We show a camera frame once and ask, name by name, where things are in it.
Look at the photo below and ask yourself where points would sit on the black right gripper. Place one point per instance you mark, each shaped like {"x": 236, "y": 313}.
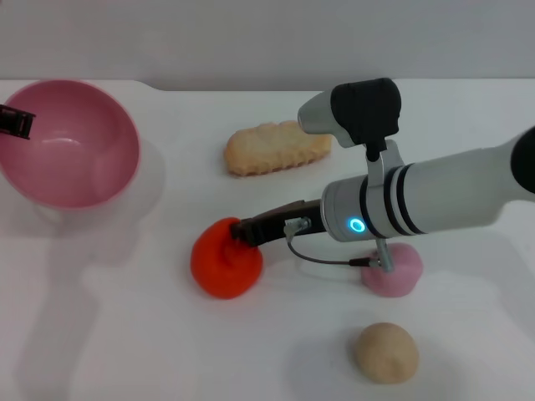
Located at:
{"x": 288, "y": 221}

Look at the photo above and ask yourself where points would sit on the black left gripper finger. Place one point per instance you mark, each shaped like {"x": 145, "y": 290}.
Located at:
{"x": 16, "y": 123}

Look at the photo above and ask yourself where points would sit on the orange squishy toy fruit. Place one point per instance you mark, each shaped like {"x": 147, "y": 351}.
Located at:
{"x": 225, "y": 271}

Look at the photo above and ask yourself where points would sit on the pink plastic bowl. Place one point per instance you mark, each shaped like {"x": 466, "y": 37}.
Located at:
{"x": 71, "y": 142}

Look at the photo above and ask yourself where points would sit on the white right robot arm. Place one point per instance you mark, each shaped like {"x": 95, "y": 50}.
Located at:
{"x": 439, "y": 196}

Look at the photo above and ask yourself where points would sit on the toy bread slice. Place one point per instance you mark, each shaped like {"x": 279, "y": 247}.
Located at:
{"x": 276, "y": 148}

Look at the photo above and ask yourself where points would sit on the pink toy peach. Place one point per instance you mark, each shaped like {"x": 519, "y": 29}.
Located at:
{"x": 397, "y": 280}

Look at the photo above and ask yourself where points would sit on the tan toy potato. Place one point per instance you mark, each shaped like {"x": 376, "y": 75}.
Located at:
{"x": 386, "y": 353}

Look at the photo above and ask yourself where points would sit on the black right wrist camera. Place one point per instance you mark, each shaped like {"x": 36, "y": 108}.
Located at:
{"x": 363, "y": 108}

